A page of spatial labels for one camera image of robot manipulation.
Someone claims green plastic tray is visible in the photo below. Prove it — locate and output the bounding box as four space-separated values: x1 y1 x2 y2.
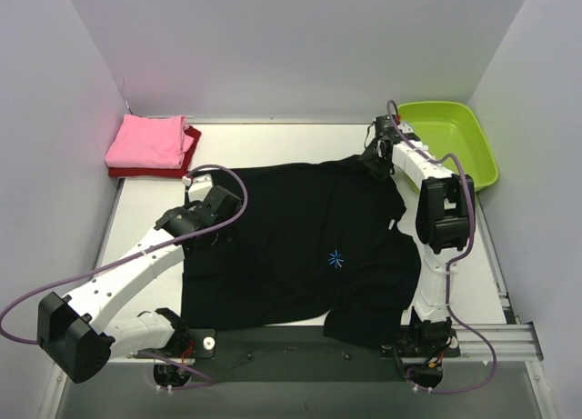
398 101 499 191

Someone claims black t shirt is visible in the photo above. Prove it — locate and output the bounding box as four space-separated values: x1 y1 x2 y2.
180 156 421 348

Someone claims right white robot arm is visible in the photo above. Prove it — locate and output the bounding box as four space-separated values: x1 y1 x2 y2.
359 113 476 343

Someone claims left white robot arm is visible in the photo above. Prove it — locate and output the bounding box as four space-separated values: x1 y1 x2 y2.
37 186 243 384

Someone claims folded red t shirt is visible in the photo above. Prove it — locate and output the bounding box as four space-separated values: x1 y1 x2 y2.
108 125 202 179

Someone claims folded pink t shirt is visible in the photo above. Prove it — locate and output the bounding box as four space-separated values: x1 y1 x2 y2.
105 115 194 169

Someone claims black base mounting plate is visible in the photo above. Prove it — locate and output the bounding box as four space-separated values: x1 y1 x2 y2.
158 326 460 383

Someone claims aluminium rail frame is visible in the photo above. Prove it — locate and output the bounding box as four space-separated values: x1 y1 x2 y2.
451 199 543 362

